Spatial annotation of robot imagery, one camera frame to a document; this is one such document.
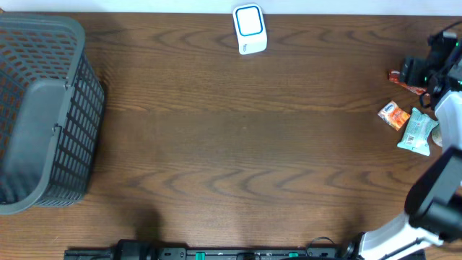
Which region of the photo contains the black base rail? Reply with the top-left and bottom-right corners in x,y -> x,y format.
64,240 -> 362,260

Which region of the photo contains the red snack wrapper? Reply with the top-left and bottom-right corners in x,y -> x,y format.
388,70 -> 427,95

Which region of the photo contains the dark grey plastic basket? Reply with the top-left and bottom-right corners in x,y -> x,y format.
1,13 -> 105,215

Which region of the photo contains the mint green wipes pack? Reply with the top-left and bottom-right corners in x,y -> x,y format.
397,108 -> 439,156

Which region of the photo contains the orange small box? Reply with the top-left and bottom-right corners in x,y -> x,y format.
378,101 -> 411,131

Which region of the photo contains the green lid jar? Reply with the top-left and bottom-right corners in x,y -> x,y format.
431,126 -> 443,147

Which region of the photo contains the white barcode scanner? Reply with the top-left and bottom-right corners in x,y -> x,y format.
232,4 -> 268,55

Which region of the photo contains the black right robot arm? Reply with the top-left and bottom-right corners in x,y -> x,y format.
342,30 -> 461,259

